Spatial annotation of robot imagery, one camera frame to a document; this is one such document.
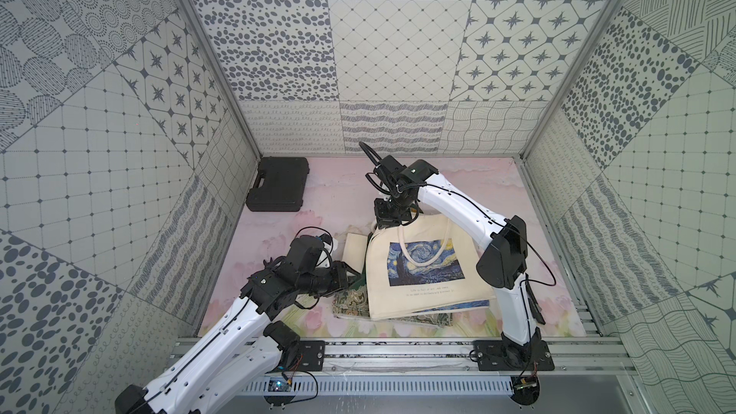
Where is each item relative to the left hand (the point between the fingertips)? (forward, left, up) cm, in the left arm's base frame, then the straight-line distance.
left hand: (363, 282), depth 70 cm
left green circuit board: (-20, +21, -18) cm, 34 cm away
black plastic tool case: (+44, +37, -15) cm, 59 cm away
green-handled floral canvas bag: (-1, +4, -12) cm, 12 cm away
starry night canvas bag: (+11, -18, -12) cm, 24 cm away
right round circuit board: (-19, -42, -20) cm, 50 cm away
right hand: (+17, -5, -1) cm, 18 cm away
